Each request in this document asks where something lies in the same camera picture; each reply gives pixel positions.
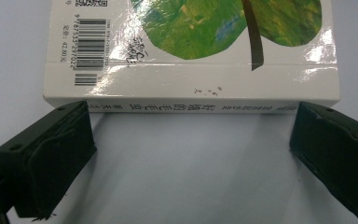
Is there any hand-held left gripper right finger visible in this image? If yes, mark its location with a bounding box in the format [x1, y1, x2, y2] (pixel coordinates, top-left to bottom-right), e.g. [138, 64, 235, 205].
[288, 101, 358, 223]

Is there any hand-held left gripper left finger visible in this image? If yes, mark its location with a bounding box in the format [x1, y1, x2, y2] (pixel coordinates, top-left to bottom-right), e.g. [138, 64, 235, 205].
[0, 100, 98, 220]

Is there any caterpillar picture book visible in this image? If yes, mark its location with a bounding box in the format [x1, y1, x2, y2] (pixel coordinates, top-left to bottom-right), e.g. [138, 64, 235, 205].
[42, 0, 340, 115]

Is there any light grey table mat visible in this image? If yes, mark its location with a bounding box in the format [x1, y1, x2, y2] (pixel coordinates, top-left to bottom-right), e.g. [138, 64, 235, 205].
[0, 0, 358, 224]

